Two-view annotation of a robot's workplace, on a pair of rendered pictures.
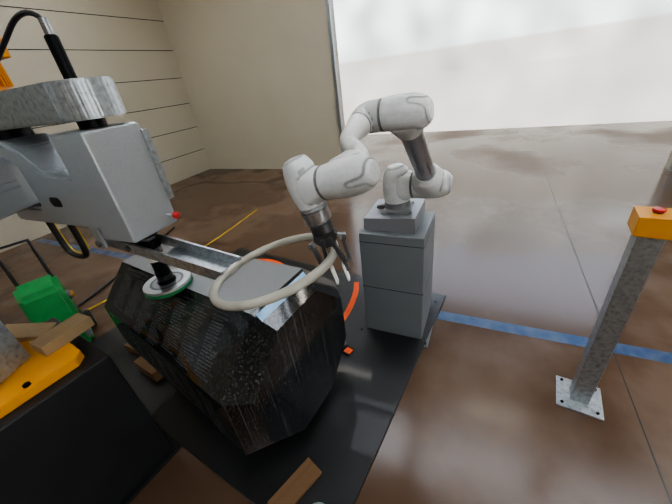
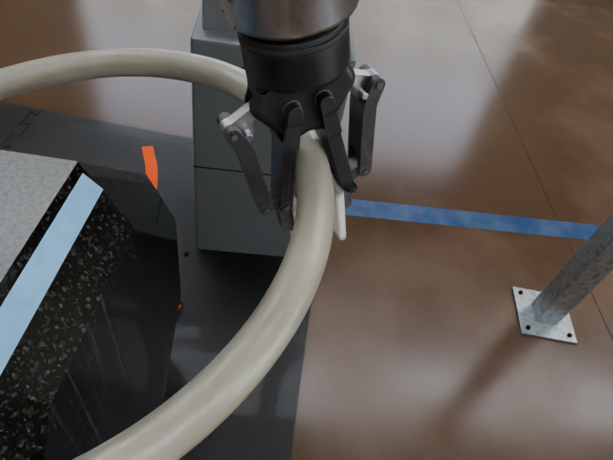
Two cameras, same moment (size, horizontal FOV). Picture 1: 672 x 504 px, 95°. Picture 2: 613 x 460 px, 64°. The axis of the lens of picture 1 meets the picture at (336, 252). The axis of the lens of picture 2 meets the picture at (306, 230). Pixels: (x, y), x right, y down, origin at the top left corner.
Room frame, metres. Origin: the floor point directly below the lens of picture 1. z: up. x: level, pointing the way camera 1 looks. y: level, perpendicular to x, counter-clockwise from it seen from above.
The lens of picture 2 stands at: (0.64, 0.20, 1.40)
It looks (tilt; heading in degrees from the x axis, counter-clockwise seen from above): 48 degrees down; 323
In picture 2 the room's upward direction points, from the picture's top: 13 degrees clockwise
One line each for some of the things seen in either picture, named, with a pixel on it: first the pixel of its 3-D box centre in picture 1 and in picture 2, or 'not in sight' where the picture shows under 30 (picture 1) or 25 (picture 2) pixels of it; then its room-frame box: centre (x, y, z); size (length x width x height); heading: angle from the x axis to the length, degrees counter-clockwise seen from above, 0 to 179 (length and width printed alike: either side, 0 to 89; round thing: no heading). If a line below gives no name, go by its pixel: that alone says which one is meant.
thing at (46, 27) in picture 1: (57, 50); not in sight; (1.26, 0.82, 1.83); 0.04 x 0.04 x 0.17
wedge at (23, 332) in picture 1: (24, 330); not in sight; (1.15, 1.47, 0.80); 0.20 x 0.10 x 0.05; 95
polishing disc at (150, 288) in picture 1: (167, 281); not in sight; (1.26, 0.82, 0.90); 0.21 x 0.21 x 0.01
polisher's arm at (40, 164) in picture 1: (71, 187); not in sight; (1.45, 1.16, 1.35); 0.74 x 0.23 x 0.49; 63
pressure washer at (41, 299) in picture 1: (45, 299); not in sight; (2.02, 2.25, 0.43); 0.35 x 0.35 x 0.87; 40
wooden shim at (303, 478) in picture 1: (295, 487); not in sight; (0.72, 0.33, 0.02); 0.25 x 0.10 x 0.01; 132
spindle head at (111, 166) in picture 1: (109, 186); not in sight; (1.30, 0.89, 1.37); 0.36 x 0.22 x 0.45; 63
